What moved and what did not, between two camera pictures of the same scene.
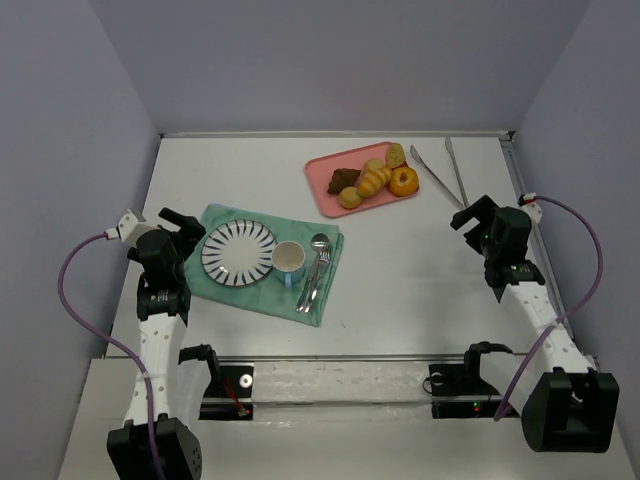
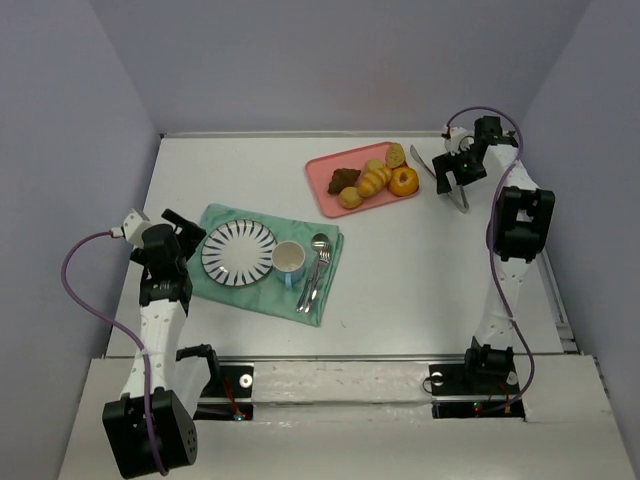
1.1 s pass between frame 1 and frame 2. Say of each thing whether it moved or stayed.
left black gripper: stayed
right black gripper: moved
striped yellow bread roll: stayed
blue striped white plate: stayed
